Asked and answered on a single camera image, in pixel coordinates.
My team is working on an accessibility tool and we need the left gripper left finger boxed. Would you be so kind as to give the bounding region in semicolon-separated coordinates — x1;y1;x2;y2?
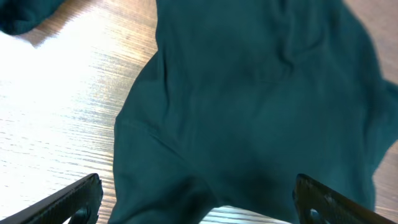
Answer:
1;173;103;224

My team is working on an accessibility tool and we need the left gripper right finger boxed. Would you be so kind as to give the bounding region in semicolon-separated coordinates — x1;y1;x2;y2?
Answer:
293;174;396;224

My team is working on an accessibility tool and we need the black polo shirt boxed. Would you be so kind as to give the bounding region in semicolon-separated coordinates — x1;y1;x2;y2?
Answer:
0;0;398;224

